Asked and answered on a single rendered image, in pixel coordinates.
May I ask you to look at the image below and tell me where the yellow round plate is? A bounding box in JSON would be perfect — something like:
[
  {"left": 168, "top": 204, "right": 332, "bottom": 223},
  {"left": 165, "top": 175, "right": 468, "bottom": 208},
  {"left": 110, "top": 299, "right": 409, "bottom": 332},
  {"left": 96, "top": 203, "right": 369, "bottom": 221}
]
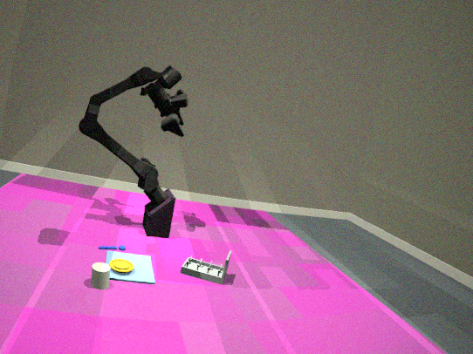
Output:
[{"left": 109, "top": 258, "right": 134, "bottom": 274}]

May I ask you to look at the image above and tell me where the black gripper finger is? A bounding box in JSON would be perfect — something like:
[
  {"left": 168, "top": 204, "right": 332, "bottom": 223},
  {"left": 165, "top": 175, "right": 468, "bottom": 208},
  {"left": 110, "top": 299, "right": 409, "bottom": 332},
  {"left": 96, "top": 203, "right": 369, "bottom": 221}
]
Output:
[
  {"left": 168, "top": 120, "right": 184, "bottom": 137},
  {"left": 175, "top": 108, "right": 183, "bottom": 126}
]

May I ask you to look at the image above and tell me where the light blue square mat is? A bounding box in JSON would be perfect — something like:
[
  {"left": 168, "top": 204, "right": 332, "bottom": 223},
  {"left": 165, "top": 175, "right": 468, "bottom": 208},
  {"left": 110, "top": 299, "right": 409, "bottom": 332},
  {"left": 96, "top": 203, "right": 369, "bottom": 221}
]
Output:
[{"left": 106, "top": 251, "right": 155, "bottom": 284}]

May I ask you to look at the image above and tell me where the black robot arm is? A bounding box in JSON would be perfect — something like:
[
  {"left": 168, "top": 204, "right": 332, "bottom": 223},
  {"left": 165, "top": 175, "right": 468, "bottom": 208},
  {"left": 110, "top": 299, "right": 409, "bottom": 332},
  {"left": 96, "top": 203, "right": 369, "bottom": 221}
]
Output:
[{"left": 79, "top": 65, "right": 189, "bottom": 208}]

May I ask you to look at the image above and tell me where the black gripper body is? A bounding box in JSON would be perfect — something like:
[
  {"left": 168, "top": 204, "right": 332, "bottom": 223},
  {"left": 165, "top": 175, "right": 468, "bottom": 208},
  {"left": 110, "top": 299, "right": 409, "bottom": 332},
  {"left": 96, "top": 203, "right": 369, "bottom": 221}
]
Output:
[{"left": 154, "top": 94, "right": 180, "bottom": 132}]

